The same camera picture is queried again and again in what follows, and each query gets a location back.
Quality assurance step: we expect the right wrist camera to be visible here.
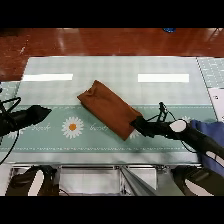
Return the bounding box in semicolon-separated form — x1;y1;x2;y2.
157;101;168;123

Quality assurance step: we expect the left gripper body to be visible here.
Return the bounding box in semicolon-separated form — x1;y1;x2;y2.
19;104;53;128

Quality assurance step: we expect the blue garment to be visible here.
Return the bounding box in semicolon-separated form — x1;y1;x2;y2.
190;119;224;178

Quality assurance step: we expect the brown garment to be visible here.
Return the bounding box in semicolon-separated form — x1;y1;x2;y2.
76;79;145;142

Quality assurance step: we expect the silver frame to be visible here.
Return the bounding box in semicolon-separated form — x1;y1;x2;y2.
6;162;205;197

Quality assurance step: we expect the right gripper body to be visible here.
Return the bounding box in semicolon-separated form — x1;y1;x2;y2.
129;116;173;140

